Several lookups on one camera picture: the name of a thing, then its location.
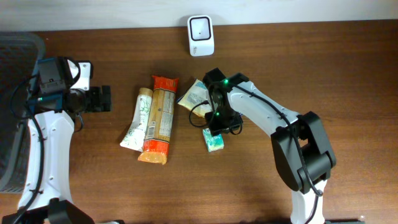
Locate small teal tissue pack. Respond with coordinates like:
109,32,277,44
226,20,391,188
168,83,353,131
203,128,224,152

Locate yellow white snack bag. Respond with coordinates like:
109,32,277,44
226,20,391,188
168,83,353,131
177,79,212,118

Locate white bamboo print shampoo tube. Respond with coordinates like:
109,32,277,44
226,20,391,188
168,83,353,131
120,88,153,152

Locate orange spaghetti pasta package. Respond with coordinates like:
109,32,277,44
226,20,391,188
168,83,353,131
138,76,178,164

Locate grey plastic mesh basket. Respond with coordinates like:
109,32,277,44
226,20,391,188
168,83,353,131
1,32,45,194

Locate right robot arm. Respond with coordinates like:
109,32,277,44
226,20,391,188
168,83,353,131
203,68,336,223

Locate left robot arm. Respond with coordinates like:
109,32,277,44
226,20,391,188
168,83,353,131
1,57,111,223

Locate white barcode scanner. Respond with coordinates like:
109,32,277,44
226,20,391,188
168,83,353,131
187,15,215,57

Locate left black camera cable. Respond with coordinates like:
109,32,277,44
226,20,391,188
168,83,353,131
8,56,85,224

